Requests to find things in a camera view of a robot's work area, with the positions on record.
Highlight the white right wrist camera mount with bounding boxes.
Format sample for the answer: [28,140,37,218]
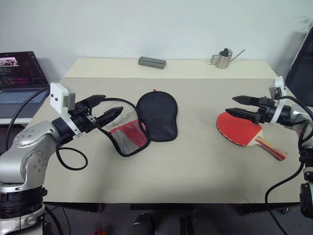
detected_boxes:
[268,75,287,124]

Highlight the metal watering can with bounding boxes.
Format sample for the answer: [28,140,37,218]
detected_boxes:
[210,48,246,70]

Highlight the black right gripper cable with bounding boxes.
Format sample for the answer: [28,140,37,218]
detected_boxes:
[265,119,309,235]

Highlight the open laptop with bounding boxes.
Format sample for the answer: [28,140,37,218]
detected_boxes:
[0,51,50,125]

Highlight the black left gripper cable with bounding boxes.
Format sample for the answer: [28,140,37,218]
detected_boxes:
[55,143,89,171]

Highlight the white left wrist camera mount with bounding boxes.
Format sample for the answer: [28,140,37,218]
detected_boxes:
[49,82,83,138]

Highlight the red table tennis paddle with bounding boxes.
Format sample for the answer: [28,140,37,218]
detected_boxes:
[216,111,289,162]

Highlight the black left camera cable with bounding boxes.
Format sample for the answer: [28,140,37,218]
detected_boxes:
[6,87,51,149]

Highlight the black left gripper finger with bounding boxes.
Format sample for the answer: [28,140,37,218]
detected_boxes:
[82,94,107,109]
[96,107,124,128]

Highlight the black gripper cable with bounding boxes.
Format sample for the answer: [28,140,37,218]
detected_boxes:
[55,143,89,171]
[265,119,309,235]

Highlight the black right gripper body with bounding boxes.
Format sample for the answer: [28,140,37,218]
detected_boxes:
[253,96,278,124]

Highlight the black right camera cable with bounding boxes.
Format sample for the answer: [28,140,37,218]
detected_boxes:
[277,95,313,116]

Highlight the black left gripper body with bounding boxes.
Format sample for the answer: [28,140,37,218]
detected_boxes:
[69,100,99,134]

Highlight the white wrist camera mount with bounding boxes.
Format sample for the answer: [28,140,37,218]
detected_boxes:
[268,75,287,124]
[49,82,83,138]

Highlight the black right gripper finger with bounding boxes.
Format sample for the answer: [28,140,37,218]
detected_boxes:
[232,95,261,107]
[224,107,259,122]

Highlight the dark rounded shape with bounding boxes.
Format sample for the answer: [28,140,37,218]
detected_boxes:
[133,212,157,235]

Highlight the black and red paddle case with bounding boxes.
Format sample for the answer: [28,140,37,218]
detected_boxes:
[96,90,179,158]

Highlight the black camera cable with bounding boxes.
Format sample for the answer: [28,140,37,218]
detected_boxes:
[6,87,51,149]
[277,95,313,116]

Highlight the grey rectangular box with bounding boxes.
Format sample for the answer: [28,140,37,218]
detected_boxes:
[138,56,167,70]

